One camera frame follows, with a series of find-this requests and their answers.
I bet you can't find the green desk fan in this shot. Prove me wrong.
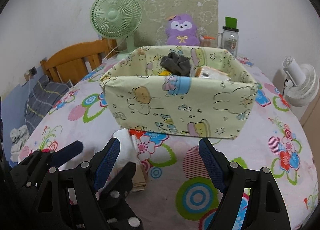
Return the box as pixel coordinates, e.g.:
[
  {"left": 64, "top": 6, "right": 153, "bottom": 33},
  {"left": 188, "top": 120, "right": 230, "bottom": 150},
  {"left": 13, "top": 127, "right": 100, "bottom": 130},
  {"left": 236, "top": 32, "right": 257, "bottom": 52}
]
[{"left": 89, "top": 0, "right": 143, "bottom": 60}]

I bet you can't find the grey plaid pillow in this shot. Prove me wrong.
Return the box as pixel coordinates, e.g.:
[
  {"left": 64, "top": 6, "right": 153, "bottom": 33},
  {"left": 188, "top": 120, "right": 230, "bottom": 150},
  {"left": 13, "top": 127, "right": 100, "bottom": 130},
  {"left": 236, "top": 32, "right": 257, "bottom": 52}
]
[{"left": 24, "top": 75, "right": 69, "bottom": 135}]

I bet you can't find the purple plush toy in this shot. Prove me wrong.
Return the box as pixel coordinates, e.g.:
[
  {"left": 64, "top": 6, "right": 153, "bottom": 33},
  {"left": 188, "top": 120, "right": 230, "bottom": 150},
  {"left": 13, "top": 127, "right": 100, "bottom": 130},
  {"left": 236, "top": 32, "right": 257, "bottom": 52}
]
[{"left": 165, "top": 14, "right": 200, "bottom": 46}]

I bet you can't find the yellow small packet in box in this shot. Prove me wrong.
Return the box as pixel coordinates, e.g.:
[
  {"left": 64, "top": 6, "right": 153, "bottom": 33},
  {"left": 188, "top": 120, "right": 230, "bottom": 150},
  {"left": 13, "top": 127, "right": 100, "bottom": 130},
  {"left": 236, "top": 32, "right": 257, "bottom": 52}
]
[{"left": 158, "top": 70, "right": 172, "bottom": 76}]

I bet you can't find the grey velvet drawstring pouch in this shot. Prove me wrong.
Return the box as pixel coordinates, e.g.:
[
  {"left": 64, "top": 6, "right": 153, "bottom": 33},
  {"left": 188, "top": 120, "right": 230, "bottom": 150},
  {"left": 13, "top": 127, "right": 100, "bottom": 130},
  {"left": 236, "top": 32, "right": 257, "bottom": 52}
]
[{"left": 160, "top": 52, "right": 191, "bottom": 76}]

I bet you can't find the wooden chair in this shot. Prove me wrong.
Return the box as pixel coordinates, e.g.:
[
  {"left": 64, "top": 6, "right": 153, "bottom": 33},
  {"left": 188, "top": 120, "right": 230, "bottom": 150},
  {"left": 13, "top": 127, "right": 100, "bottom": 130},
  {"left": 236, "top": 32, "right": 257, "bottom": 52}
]
[{"left": 40, "top": 39, "right": 117, "bottom": 84}]

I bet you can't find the green cup on jar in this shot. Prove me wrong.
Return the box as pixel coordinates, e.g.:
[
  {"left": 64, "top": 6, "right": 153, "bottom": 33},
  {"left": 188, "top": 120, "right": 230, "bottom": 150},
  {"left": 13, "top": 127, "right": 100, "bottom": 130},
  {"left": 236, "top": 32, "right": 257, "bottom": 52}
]
[{"left": 225, "top": 16, "right": 238, "bottom": 29}]

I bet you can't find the toothpick holder orange lid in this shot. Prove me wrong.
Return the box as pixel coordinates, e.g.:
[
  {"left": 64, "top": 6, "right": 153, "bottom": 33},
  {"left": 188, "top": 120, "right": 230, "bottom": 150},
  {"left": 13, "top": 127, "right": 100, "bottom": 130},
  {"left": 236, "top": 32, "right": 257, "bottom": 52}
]
[{"left": 200, "top": 35, "right": 216, "bottom": 47}]

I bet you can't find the glass mason jar mug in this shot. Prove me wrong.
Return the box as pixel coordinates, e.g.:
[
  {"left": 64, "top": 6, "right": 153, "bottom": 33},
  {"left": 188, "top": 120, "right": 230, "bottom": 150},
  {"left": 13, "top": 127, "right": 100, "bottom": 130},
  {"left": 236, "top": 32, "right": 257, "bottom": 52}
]
[{"left": 217, "top": 26, "right": 239, "bottom": 58}]

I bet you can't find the white floor fan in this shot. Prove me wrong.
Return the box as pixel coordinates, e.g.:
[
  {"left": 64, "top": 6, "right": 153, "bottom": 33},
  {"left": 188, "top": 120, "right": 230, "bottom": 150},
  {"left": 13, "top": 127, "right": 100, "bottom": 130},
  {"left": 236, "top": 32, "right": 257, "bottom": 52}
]
[{"left": 282, "top": 57, "right": 319, "bottom": 107}]

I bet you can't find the beige cartoon cardboard sheet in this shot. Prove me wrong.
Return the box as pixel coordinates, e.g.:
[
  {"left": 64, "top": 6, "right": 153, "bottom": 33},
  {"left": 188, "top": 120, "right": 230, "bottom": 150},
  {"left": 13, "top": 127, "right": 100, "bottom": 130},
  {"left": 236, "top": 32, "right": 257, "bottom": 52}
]
[{"left": 134, "top": 0, "right": 219, "bottom": 46}]

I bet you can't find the white beige sock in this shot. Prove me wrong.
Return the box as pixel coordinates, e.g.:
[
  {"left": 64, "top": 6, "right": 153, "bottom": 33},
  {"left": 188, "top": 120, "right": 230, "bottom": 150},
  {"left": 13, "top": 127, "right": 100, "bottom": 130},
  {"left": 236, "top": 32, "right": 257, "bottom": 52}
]
[{"left": 106, "top": 129, "right": 146, "bottom": 193}]

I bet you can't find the yellow cartoon fabric storage box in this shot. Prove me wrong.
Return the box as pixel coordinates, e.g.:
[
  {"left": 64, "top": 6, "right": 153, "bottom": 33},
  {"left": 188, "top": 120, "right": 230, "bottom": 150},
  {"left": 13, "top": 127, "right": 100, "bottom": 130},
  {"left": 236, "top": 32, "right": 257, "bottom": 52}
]
[{"left": 100, "top": 46, "right": 257, "bottom": 139}]

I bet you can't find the floral tablecloth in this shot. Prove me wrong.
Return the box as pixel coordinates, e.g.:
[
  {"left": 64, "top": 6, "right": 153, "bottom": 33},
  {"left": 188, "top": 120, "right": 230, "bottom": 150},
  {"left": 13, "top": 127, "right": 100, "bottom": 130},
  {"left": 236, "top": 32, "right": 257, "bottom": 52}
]
[{"left": 18, "top": 57, "right": 319, "bottom": 229}]

